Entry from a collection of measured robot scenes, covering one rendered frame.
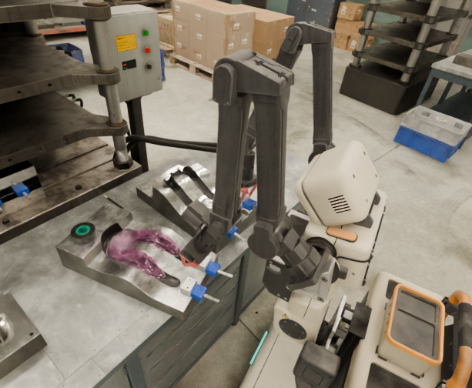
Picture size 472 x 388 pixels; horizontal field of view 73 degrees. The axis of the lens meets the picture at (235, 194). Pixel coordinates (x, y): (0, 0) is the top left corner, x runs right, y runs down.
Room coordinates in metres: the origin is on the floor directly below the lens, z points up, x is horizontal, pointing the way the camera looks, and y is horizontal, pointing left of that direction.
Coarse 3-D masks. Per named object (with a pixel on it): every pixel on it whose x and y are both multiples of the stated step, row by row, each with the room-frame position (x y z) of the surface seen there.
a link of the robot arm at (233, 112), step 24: (216, 72) 0.56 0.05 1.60; (216, 96) 0.56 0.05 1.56; (240, 96) 0.57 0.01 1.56; (240, 120) 0.58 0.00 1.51; (240, 144) 0.58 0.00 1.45; (216, 168) 0.59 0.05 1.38; (240, 168) 0.59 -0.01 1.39; (216, 192) 0.59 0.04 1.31; (216, 216) 0.58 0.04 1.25; (240, 216) 0.62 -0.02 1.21
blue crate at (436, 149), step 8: (400, 128) 3.47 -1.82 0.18; (408, 128) 3.41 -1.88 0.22; (400, 136) 3.44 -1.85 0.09; (408, 136) 3.39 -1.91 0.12; (416, 136) 3.34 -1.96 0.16; (424, 136) 3.28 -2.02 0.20; (408, 144) 3.37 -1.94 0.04; (416, 144) 3.32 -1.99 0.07; (424, 144) 3.26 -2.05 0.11; (432, 144) 3.21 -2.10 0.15; (440, 144) 3.16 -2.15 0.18; (448, 144) 3.11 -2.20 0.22; (424, 152) 3.24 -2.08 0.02; (432, 152) 3.19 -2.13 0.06; (440, 152) 3.14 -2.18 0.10; (448, 152) 3.09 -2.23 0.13; (440, 160) 3.10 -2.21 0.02
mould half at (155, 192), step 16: (160, 176) 1.22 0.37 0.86; (176, 176) 1.14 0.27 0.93; (208, 176) 1.18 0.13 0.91; (144, 192) 1.09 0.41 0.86; (160, 192) 1.02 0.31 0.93; (192, 192) 1.07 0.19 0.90; (160, 208) 1.03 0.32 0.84; (176, 208) 0.97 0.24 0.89; (176, 224) 0.97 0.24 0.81; (240, 224) 0.95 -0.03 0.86; (224, 240) 0.87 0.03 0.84
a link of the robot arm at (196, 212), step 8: (192, 208) 0.63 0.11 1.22; (200, 208) 0.63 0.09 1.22; (208, 208) 0.64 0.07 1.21; (184, 216) 0.62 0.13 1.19; (192, 216) 0.62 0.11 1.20; (200, 216) 0.62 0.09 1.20; (208, 216) 0.62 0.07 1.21; (192, 224) 0.61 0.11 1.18; (208, 224) 0.60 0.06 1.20; (216, 224) 0.56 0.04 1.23; (216, 232) 0.56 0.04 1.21
